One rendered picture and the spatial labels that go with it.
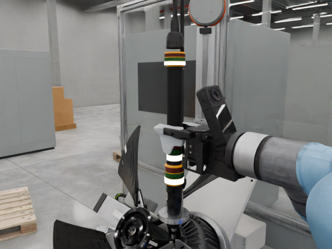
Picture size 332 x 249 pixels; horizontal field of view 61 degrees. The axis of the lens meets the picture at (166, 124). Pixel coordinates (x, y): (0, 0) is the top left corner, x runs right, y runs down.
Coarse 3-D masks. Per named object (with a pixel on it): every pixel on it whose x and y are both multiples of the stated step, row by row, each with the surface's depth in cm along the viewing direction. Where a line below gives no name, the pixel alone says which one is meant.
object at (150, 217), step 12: (132, 216) 73; (144, 216) 71; (120, 228) 73; (144, 228) 68; (156, 228) 68; (168, 228) 76; (180, 228) 76; (120, 240) 71; (132, 240) 68; (144, 240) 65; (156, 240) 67; (168, 240) 73
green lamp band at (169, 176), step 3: (165, 174) 62; (168, 174) 61; (171, 174) 61; (174, 174) 61; (177, 174) 61; (180, 174) 62; (183, 174) 62; (168, 177) 62; (171, 177) 61; (174, 177) 61; (177, 177) 61; (180, 177) 62
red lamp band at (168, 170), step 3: (165, 168) 62; (168, 168) 61; (171, 168) 61; (174, 168) 61; (177, 168) 61; (180, 168) 61; (168, 171) 61; (171, 171) 61; (174, 171) 61; (177, 171) 61; (180, 171) 61
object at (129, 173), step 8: (136, 128) 93; (136, 136) 91; (128, 144) 96; (136, 144) 88; (128, 152) 94; (136, 152) 87; (120, 160) 102; (128, 160) 92; (136, 160) 85; (120, 168) 102; (128, 168) 91; (136, 168) 84; (120, 176) 102; (128, 176) 92; (136, 176) 82; (128, 184) 93; (136, 184) 81; (136, 192) 81; (136, 200) 83
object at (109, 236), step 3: (114, 231) 77; (108, 234) 78; (111, 234) 78; (108, 237) 78; (111, 237) 78; (108, 240) 78; (111, 240) 78; (111, 243) 78; (111, 246) 79; (114, 246) 78
